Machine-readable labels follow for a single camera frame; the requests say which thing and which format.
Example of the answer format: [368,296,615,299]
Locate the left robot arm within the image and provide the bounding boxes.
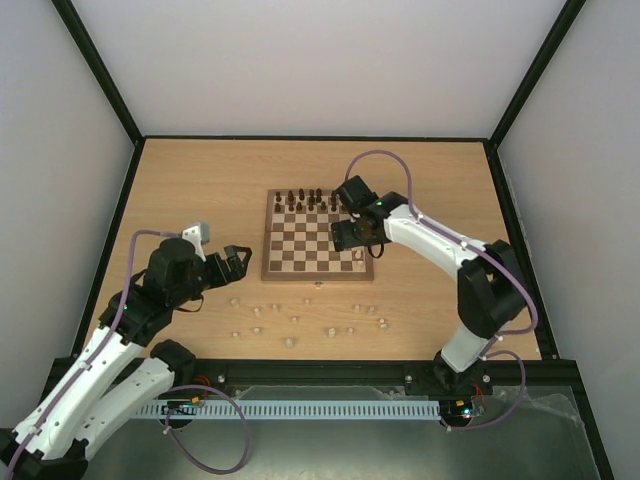
[1,231,252,479]

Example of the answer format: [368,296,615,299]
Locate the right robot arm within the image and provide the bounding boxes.
[330,176,535,392]

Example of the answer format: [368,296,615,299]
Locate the left electronics board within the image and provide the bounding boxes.
[159,397,206,417]

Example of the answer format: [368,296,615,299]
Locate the light blue cable duct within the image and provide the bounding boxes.
[133,400,441,421]

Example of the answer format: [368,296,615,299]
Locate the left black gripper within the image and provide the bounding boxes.
[172,245,254,307]

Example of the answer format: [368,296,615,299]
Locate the black cage frame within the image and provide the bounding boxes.
[9,0,616,480]

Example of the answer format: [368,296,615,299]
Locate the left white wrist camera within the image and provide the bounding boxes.
[181,221,211,248]

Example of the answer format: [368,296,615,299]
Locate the wooden chess board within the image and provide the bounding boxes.
[261,188,374,283]

